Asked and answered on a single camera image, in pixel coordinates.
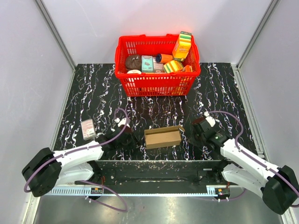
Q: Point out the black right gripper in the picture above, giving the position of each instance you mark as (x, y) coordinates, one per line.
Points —
(194, 132)

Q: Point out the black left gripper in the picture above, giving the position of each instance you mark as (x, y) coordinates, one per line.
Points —
(134, 143)

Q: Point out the brown cardboard box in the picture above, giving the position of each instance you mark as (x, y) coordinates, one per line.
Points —
(163, 137)

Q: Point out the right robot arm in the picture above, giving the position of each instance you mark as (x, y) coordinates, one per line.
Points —
(278, 187)

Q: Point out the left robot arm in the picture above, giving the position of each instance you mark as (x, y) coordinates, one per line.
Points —
(49, 169)

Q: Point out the pink small box in basket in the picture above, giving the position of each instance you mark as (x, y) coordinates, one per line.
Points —
(157, 67)

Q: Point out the yellow green striped box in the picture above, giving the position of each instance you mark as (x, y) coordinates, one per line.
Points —
(172, 66)

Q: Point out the teal snack box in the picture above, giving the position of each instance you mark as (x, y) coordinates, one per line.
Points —
(147, 64)

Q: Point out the red plastic shopping basket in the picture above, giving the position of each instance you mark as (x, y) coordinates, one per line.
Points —
(154, 84)

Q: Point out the white round lid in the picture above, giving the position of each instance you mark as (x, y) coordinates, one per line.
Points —
(134, 72)

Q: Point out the small orange packet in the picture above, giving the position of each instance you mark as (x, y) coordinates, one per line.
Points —
(187, 68)

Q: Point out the brown round cookie pack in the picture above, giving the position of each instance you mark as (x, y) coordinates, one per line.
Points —
(133, 62)

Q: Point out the orange tube with blue cap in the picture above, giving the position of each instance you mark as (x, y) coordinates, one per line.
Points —
(163, 58)

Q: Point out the tall orange yellow carton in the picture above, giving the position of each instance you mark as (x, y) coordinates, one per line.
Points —
(182, 46)

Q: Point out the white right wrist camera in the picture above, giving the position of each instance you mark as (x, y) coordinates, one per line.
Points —
(209, 119)

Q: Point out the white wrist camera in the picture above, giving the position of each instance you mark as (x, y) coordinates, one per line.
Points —
(209, 119)
(121, 122)

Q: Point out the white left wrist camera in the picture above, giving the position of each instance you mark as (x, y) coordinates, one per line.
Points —
(121, 122)

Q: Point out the aluminium frame rail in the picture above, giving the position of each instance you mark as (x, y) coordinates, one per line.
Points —
(54, 31)

